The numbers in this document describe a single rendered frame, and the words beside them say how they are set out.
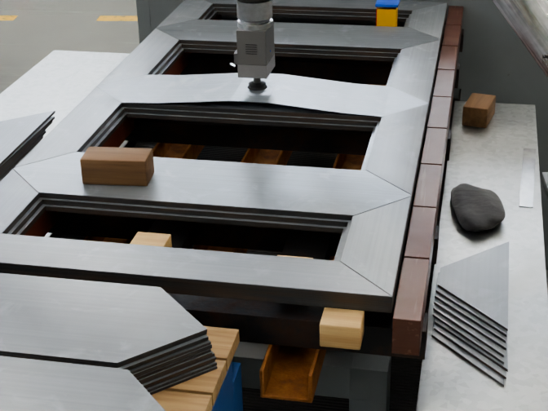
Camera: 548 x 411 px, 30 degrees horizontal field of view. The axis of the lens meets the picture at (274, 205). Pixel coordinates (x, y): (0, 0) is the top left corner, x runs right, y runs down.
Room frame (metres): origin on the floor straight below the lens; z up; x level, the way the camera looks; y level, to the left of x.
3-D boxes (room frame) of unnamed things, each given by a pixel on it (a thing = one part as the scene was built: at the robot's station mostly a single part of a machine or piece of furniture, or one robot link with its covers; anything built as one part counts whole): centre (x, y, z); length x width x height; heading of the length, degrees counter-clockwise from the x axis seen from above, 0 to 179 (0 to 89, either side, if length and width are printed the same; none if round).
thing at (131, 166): (1.68, 0.28, 0.87); 0.12 x 0.06 x 0.05; 82
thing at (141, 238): (1.50, 0.21, 0.79); 0.06 x 0.05 x 0.04; 78
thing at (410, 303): (2.02, -0.36, 0.80); 1.62 x 0.04 x 0.06; 168
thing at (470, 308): (1.46, -0.33, 0.70); 0.39 x 0.12 x 0.04; 168
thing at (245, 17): (2.10, 0.03, 1.03); 0.08 x 0.08 x 0.05
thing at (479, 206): (1.83, -0.41, 0.70); 0.20 x 0.10 x 0.03; 178
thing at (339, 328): (1.25, -0.10, 0.79); 0.06 x 0.05 x 0.04; 78
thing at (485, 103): (2.32, -0.50, 0.71); 0.10 x 0.06 x 0.05; 157
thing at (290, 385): (2.05, -0.19, 0.70); 1.66 x 0.08 x 0.05; 168
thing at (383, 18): (2.65, -0.31, 0.78); 0.05 x 0.05 x 0.19; 78
